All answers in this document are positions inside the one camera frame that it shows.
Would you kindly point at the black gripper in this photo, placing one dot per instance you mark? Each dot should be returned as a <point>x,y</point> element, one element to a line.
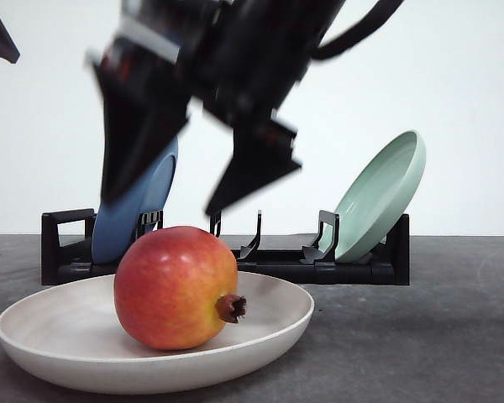
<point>242,59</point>

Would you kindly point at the red yellow pomegranate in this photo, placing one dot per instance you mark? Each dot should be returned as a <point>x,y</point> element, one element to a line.
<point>173,287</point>

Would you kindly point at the white beige plate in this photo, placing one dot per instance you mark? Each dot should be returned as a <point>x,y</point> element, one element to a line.
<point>73,338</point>

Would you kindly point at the blue plate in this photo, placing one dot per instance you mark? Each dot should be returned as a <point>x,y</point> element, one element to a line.
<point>116,221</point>

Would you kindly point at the mint green plate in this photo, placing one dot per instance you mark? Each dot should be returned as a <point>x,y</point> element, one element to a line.
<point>381,195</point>

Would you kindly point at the black dish rack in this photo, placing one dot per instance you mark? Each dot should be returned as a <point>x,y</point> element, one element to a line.
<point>67,243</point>

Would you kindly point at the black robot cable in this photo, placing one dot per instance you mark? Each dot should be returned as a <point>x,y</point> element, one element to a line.
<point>381,13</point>

